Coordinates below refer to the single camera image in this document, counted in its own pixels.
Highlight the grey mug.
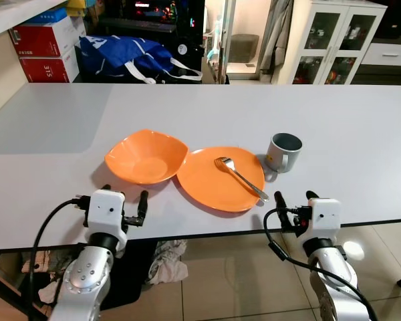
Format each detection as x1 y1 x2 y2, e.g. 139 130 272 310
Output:
265 133 303 175

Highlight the orange plastic bowl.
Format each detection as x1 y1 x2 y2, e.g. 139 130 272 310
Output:
104 129 189 186

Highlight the white crumpled cloth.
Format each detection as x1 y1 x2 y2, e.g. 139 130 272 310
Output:
146 239 189 286

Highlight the silver metal spoon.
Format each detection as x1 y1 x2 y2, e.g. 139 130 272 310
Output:
215 157 271 202

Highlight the orange plastic plate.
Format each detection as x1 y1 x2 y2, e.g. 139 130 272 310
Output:
177 146 267 213

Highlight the blue shopping bag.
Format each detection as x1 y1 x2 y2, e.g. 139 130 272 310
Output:
78 35 203 85

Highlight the red cardboard box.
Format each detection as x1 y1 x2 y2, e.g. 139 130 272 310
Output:
19 52 81 84
9 18 78 58

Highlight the white glass-door cabinet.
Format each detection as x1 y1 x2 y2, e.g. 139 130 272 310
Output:
273 0 388 86

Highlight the grey stool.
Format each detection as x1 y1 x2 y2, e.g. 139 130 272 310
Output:
227 33 261 65

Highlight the white drawer unit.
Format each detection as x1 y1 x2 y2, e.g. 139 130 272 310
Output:
360 41 401 67

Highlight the grey curtain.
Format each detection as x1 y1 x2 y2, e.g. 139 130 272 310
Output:
257 0 296 68

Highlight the black lit computer case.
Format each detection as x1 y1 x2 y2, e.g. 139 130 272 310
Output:
94 0 207 54

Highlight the blue box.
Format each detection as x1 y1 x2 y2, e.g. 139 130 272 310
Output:
28 7 69 25

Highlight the yellow box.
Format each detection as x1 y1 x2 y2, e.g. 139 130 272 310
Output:
65 0 88 17

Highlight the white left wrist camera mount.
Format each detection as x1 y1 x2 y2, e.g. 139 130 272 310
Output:
86 189 129 249

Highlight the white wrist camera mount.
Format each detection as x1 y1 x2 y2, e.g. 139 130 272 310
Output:
86 189 129 249
301 198 342 256

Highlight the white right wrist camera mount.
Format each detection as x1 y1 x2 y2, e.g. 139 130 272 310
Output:
301 198 342 256

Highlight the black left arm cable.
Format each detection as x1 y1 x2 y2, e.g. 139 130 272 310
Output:
29 196 89 316

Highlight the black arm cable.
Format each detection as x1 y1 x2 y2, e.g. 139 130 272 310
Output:
29 196 89 316
263 206 379 321

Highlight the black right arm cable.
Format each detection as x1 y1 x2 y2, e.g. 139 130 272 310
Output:
263 206 379 321

